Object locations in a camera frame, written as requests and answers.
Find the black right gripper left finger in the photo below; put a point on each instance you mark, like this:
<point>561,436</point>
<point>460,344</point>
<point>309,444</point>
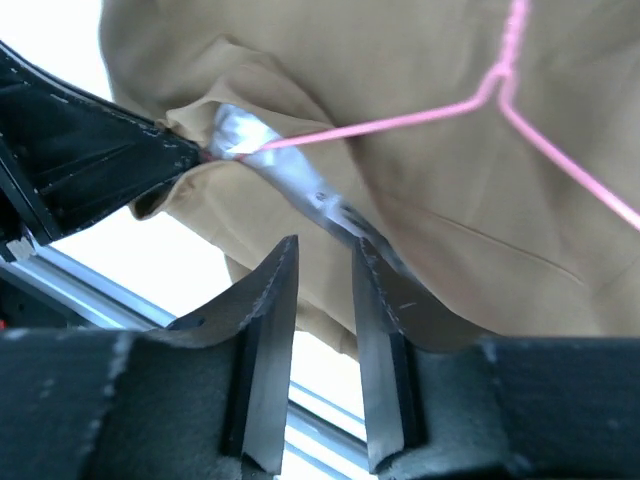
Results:
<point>202,401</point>

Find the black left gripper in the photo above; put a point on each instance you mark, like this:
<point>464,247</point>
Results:
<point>69,158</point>

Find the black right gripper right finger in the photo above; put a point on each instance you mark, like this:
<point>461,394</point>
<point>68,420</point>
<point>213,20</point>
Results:
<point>499,408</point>

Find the tan brown skirt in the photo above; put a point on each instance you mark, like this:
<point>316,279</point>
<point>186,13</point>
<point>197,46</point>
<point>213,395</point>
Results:
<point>507,241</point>

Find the pink wire hanger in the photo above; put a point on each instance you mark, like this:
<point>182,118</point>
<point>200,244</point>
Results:
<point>500,82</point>

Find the aluminium mounting rail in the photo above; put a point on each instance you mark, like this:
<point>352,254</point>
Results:
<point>324,435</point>

